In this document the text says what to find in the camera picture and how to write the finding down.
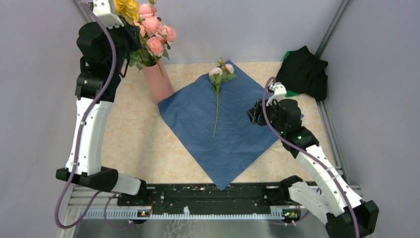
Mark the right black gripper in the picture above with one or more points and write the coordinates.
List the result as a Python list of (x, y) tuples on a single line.
[(253, 113)]

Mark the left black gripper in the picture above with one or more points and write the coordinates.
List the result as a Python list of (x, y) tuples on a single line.
[(131, 32)]

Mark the blue wrapping paper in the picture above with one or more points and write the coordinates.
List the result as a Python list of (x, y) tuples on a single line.
[(240, 151)]

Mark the white rose stem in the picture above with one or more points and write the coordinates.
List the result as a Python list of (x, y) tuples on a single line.
[(223, 73)]

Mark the small yellow pink flower bouquet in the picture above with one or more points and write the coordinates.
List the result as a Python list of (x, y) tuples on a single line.
[(126, 9)]

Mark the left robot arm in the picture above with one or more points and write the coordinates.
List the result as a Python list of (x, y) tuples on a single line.
[(94, 101)]

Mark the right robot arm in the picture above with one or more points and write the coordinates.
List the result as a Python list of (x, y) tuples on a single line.
[(344, 213)]

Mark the pink rose bunch in vase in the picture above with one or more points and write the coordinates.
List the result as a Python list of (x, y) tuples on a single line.
[(155, 38)]

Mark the pink ceramic vase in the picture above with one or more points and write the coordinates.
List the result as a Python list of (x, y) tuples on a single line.
[(158, 82)]

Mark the green cloth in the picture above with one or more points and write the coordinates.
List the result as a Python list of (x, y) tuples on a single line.
[(289, 93)]

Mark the black cloth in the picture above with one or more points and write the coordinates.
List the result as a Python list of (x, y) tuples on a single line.
[(303, 73)]

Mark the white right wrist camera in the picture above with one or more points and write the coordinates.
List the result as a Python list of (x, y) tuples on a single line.
[(277, 91)]

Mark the left aluminium frame post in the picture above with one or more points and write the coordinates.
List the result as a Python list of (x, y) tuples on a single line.
[(82, 11)]

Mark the aluminium frame post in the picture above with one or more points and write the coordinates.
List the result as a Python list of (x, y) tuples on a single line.
[(331, 29), (82, 11)]

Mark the right aluminium frame post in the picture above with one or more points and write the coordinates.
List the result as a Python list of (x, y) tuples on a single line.
[(331, 29)]

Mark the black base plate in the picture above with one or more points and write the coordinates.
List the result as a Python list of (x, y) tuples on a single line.
[(249, 198)]

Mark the aluminium front rail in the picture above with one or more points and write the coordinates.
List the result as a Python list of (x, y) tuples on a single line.
[(106, 205)]

